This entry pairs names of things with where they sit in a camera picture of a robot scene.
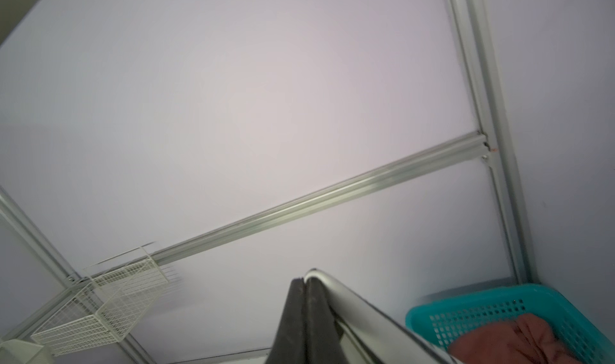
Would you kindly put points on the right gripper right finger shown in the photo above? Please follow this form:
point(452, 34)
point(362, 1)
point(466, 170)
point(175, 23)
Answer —
point(323, 341)

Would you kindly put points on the black white striped tank top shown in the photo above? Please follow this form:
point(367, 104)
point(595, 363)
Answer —
point(377, 335)

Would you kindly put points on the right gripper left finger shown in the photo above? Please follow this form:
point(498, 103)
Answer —
point(289, 346)

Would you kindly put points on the white wire wall basket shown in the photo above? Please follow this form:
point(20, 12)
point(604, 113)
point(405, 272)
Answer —
point(101, 306)

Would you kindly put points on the aluminium enclosure frame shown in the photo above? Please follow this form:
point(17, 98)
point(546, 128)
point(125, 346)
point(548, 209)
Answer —
point(237, 144)

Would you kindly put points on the dusty red tank top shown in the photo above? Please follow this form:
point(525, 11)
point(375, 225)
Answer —
point(526, 339)

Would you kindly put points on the teal plastic basket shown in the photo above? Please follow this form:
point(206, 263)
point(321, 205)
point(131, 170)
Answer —
point(443, 321)

